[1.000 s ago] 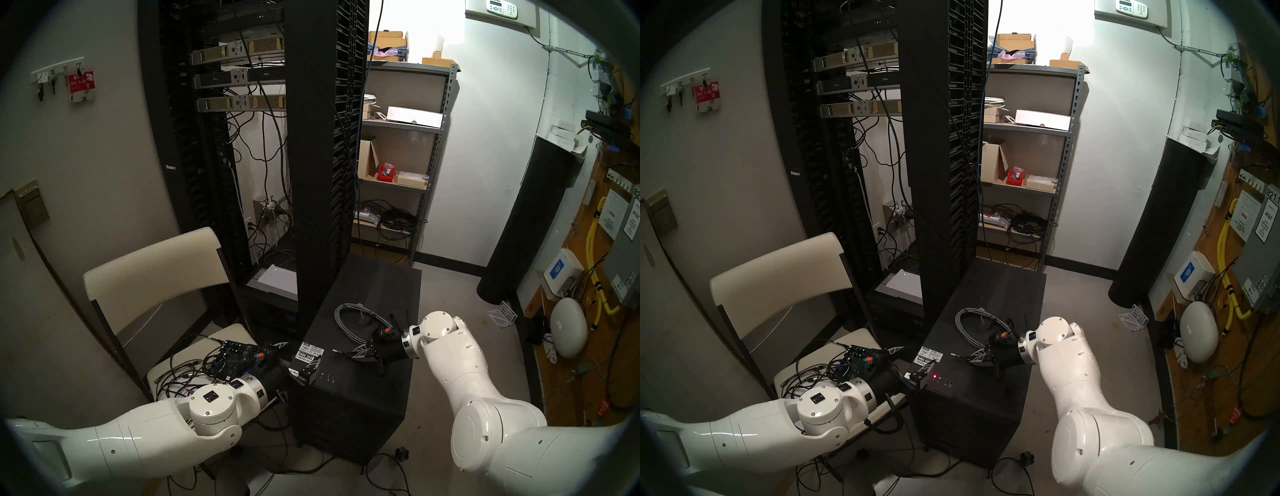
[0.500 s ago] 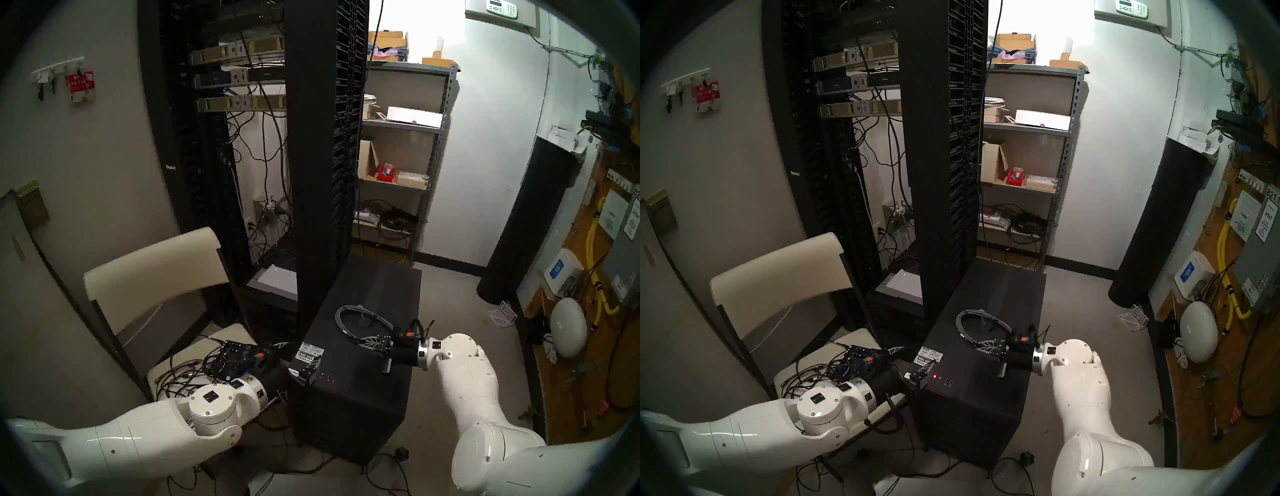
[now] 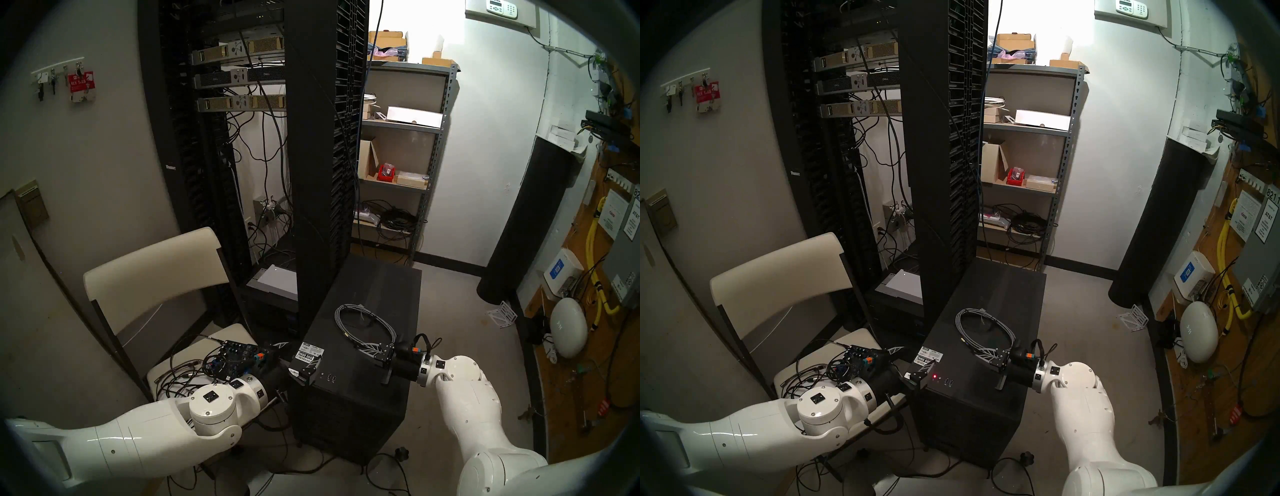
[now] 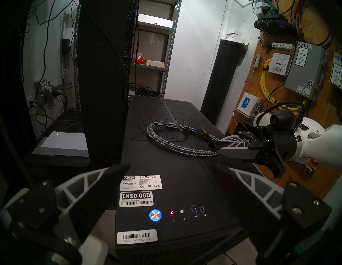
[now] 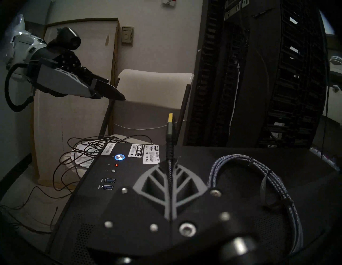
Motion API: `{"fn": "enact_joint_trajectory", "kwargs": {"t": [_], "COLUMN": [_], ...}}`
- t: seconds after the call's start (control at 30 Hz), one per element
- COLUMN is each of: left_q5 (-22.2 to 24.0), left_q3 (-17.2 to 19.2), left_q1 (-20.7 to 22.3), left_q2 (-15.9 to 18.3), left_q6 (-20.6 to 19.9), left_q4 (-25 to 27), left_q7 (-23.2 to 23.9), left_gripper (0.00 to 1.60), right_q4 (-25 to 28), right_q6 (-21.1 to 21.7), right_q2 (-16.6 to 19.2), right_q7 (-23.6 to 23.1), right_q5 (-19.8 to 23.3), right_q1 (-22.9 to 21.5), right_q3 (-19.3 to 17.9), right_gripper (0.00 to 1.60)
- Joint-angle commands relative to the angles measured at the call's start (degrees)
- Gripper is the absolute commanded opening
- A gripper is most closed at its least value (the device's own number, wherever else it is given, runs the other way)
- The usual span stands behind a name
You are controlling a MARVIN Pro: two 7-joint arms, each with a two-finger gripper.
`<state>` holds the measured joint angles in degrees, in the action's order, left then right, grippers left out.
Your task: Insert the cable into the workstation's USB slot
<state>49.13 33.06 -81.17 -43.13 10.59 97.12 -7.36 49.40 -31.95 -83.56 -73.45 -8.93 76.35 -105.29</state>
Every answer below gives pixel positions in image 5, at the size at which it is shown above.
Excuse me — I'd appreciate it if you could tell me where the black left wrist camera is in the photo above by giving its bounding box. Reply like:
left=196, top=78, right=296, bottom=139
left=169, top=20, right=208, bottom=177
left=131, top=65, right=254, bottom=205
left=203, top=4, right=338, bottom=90
left=47, top=27, right=81, bottom=51

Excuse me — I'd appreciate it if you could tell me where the beige wall plate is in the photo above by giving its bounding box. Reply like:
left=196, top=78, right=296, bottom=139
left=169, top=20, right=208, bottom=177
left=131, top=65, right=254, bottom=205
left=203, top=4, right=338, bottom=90
left=122, top=26, right=135, bottom=46

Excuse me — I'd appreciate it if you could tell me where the tangle of thin black cables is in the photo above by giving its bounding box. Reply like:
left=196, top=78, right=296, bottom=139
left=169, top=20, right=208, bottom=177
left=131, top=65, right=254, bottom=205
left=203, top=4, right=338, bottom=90
left=52, top=134, right=157, bottom=193

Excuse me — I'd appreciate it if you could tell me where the grey braided USB cable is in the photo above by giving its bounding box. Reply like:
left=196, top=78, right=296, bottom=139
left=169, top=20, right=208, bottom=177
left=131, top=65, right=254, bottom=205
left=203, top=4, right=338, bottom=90
left=165, top=113, right=304, bottom=258

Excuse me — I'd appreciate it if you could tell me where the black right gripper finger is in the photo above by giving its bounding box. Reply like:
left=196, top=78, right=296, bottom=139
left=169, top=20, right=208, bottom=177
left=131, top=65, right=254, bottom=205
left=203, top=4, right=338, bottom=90
left=171, top=163, right=258, bottom=241
left=87, top=163, right=172, bottom=250

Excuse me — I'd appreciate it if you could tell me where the black workstation tower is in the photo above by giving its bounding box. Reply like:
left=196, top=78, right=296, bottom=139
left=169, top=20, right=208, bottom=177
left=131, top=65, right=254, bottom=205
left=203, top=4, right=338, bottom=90
left=45, top=142, right=342, bottom=265

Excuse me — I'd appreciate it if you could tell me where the black server rack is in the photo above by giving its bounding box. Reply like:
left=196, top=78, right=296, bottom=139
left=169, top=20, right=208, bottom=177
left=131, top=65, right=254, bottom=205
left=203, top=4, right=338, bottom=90
left=186, top=0, right=329, bottom=148

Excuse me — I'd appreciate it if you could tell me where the cream board with wooden edge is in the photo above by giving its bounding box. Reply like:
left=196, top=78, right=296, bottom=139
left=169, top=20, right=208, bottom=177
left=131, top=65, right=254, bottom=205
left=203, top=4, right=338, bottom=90
left=32, top=18, right=120, bottom=187

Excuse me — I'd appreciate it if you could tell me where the cream folding chair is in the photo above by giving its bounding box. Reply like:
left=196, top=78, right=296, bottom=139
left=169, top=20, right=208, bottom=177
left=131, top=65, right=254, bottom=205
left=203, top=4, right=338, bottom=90
left=98, top=69, right=195, bottom=150

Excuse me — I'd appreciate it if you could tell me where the white pink packet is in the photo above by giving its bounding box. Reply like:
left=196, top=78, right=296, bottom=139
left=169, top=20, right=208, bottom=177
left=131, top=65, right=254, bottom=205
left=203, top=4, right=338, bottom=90
left=310, top=147, right=340, bottom=171

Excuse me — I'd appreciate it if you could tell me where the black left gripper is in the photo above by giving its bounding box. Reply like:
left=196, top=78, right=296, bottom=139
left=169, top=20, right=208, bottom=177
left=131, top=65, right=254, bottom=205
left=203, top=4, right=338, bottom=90
left=28, top=49, right=126, bottom=101

